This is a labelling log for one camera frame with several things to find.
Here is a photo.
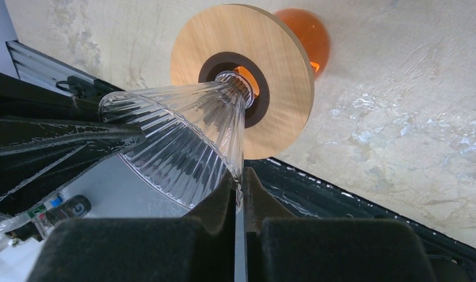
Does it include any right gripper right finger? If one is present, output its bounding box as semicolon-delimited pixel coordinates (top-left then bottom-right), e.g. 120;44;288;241
242;167;435;281

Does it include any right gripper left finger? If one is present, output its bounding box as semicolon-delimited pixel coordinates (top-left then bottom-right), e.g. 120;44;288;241
28;172;237;281

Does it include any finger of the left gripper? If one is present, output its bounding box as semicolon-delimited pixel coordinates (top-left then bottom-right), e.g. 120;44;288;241
0;117;145;218

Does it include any light wooden ring coaster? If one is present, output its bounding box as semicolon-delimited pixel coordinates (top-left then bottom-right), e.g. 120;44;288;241
170;4;314;160

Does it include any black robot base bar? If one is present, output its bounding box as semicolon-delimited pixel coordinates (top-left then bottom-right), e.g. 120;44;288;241
0;73;476;281

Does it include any aluminium frame rail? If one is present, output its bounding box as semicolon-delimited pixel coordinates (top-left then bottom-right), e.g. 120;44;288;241
6;40;99;96

